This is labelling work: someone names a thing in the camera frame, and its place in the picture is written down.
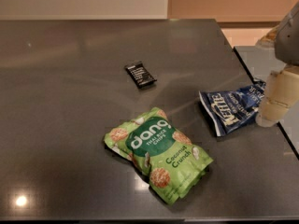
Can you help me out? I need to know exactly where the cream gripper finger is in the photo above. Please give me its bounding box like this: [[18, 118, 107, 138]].
[[255, 64, 299, 127]]

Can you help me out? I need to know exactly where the blue Kettle chip bag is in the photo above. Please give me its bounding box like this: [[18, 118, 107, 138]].
[[199, 80, 265, 137]]

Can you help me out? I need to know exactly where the green Dang rice chip bag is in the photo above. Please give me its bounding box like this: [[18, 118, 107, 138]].
[[104, 107, 212, 204]]

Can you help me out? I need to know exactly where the grey side table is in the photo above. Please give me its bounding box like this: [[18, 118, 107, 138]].
[[234, 46, 299, 159]]

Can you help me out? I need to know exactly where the black snack bar wrapper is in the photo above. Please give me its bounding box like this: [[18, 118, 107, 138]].
[[124, 61, 157, 89]]

